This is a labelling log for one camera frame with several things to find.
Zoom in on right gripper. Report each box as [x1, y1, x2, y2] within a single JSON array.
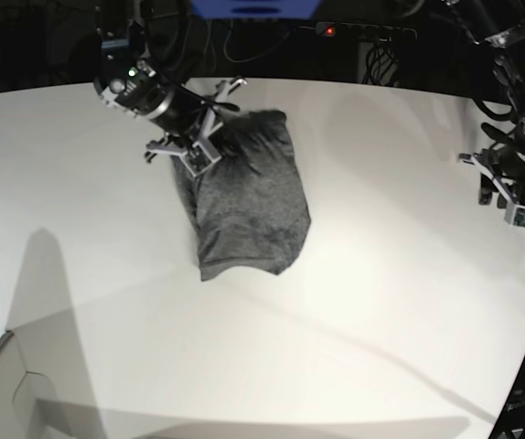
[[144, 77, 248, 166]]

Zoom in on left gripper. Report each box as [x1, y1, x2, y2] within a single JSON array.
[[457, 143, 525, 209]]

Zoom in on grey long-sleeve t-shirt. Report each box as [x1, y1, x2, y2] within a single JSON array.
[[172, 109, 311, 282]]

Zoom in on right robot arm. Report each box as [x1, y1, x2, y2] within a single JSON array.
[[94, 1, 246, 177]]

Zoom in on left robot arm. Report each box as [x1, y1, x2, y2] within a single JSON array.
[[445, 1, 525, 227]]

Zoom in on blue plastic bin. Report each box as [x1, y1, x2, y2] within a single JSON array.
[[190, 0, 320, 19]]

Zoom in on black power strip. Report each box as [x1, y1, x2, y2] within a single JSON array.
[[315, 21, 418, 42]]

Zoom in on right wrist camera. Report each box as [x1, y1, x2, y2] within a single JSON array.
[[181, 146, 221, 177]]

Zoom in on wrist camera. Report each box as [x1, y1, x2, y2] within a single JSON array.
[[505, 203, 525, 229], [181, 146, 221, 177]]

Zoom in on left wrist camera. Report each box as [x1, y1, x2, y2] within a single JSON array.
[[505, 203, 525, 229]]

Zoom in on grey looped cable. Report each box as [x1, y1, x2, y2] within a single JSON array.
[[198, 13, 291, 72]]

